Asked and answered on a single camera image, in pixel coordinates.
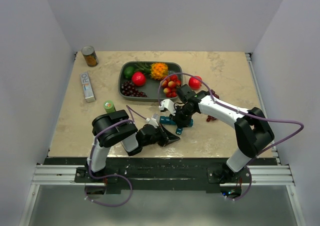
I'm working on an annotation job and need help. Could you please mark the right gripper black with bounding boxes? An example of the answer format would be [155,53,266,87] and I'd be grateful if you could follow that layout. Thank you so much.
[169,105,196,129]

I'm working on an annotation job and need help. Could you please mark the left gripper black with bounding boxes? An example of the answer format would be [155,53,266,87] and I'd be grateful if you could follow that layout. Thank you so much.
[142,123,180,147]

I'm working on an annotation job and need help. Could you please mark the detached teal pill compartment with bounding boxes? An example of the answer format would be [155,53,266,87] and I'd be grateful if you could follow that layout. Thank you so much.
[175,127,183,135]

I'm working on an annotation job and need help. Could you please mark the teal weekly pill organizer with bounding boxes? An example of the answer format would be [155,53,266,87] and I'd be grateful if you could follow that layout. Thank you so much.
[159,116,194,127]

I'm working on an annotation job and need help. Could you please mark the green pill bottle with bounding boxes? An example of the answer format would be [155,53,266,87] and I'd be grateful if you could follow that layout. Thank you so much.
[103,100,116,113]

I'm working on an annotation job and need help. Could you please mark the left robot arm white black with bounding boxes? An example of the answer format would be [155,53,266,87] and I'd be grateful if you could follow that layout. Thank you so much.
[85,110,180,182]

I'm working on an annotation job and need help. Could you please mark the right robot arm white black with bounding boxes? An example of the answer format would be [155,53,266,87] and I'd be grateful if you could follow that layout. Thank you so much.
[159,84,275,183]

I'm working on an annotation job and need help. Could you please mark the red grapes on table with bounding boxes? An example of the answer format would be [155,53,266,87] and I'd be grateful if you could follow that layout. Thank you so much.
[206,89,221,123]

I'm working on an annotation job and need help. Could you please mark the cherry and strawberry bunch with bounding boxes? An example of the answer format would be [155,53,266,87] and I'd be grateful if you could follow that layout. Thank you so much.
[161,74,182,98]

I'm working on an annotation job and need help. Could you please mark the red apple on table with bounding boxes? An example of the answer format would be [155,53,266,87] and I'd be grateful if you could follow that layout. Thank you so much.
[188,76,202,90]

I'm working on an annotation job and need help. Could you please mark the grey fruit tray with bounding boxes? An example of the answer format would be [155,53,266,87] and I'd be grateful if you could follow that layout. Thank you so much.
[117,61,186,103]

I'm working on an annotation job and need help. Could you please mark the orange spiky fruit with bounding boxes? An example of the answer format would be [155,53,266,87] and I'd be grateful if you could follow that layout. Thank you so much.
[150,62,169,80]

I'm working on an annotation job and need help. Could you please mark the red apple in tray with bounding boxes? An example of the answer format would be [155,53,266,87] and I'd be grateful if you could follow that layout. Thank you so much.
[131,72,146,87]

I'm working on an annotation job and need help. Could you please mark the dark grapes in tray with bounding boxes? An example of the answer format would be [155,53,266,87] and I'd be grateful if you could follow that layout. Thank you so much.
[120,81,147,97]

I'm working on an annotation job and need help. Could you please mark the green leafy sprig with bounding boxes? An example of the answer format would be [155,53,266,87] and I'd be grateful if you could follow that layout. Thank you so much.
[135,62,151,74]

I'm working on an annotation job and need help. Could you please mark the green lime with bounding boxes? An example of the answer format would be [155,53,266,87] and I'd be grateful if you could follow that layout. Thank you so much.
[123,66,136,79]

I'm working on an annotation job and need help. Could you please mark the purple silver toothpaste box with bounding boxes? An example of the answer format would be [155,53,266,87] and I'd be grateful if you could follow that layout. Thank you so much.
[80,72,96,103]

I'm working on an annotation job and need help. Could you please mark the tin can orange label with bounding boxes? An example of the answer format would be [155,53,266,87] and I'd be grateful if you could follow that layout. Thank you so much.
[81,46,99,67]

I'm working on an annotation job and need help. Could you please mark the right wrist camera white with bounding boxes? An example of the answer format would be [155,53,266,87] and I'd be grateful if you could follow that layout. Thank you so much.
[158,99,176,116]

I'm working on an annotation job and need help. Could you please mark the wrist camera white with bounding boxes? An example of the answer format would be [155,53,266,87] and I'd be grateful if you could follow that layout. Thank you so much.
[158,99,176,116]
[146,114,160,128]

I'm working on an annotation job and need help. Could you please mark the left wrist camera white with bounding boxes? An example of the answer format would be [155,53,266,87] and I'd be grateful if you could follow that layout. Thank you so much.
[146,114,160,128]

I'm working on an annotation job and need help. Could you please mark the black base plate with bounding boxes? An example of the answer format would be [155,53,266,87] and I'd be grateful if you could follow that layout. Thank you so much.
[74,157,253,194]

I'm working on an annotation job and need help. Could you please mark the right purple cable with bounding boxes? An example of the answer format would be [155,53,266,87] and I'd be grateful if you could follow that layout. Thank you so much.
[157,72,305,159]

